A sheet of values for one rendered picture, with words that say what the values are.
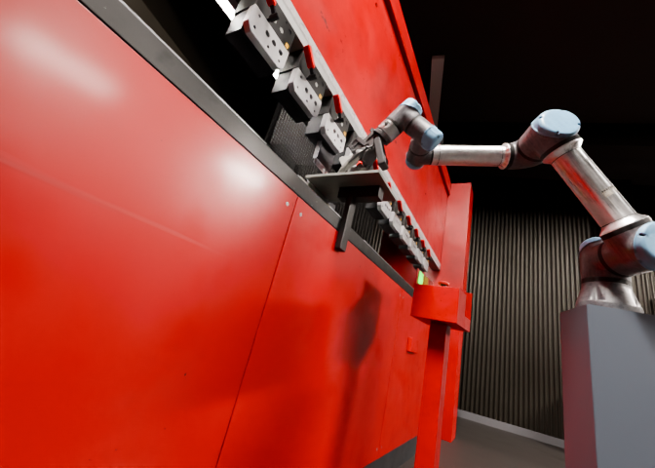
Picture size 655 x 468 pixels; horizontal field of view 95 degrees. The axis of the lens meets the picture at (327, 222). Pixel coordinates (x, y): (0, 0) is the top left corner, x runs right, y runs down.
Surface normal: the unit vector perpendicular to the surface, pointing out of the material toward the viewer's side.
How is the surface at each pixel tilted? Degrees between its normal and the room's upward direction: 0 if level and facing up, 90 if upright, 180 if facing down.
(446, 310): 90
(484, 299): 90
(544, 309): 90
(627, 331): 90
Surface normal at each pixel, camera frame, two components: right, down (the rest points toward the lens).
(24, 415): 0.85, 0.02
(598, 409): -0.25, -0.40
